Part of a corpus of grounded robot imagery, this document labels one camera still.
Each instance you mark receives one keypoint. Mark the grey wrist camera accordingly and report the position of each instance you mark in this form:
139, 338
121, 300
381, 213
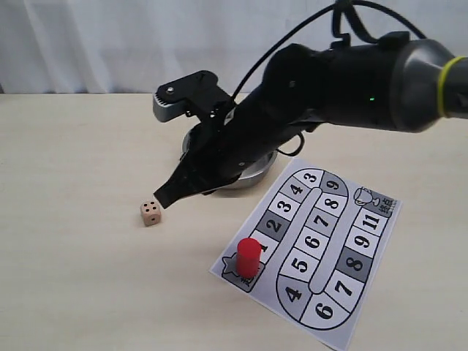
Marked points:
197, 94

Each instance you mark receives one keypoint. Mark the stainless steel round bowl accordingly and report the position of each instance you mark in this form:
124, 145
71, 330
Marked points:
252, 170

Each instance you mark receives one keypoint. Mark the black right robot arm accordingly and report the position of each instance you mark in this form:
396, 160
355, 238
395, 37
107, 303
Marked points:
396, 84

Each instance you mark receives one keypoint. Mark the wooden die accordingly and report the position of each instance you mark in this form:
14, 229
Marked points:
150, 212

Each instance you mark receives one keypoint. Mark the red cylinder game piece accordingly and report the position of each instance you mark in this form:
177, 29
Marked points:
248, 257

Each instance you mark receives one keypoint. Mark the paper game board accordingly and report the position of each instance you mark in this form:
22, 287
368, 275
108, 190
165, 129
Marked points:
322, 239

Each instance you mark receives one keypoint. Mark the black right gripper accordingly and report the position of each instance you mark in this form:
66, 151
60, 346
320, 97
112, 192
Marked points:
257, 126

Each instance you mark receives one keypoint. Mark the white curtain backdrop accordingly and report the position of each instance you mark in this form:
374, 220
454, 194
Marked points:
69, 47

